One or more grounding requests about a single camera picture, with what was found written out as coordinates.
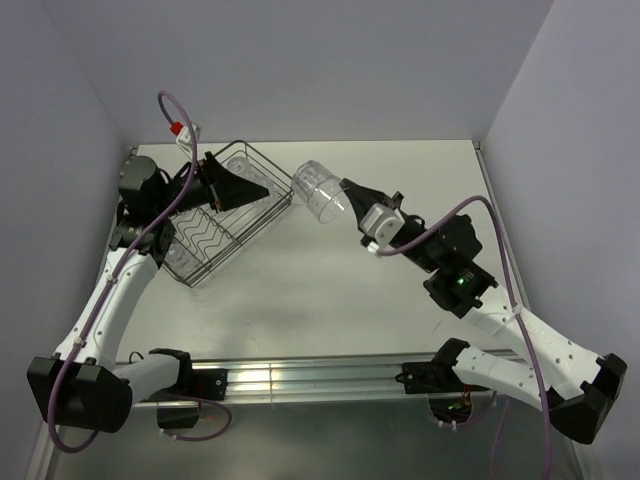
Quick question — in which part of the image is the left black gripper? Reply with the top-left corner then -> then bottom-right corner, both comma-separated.
154,151 -> 268,218

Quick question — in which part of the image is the small clear glass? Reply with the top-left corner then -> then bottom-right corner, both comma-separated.
165,242 -> 194,278

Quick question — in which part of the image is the clear glass back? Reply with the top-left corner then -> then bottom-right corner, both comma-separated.
251,169 -> 278,204

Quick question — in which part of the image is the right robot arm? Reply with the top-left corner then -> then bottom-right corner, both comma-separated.
340,179 -> 627,445

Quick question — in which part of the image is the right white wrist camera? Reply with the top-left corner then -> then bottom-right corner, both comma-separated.
358,203 -> 405,254

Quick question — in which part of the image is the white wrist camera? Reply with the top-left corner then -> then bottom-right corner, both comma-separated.
170,122 -> 201,158
358,203 -> 405,254

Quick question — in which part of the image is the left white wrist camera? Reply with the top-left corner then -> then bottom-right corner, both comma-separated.
170,122 -> 201,158

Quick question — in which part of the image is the black wire dish rack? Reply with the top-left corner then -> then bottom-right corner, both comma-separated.
163,140 -> 293,287

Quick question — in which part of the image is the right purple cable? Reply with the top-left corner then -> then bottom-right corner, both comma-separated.
377,195 -> 554,480

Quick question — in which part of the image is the purple cable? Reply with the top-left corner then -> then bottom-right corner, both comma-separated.
377,195 -> 554,480
49,90 -> 235,454

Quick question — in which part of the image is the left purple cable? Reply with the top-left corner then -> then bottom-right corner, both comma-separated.
49,90 -> 235,454

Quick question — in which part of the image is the aluminium mounting rail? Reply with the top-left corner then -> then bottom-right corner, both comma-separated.
112,353 -> 516,404

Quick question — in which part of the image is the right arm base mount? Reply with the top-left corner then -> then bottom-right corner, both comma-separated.
394,361 -> 489,395

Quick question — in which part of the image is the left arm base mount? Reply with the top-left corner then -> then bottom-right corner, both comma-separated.
151,368 -> 228,430

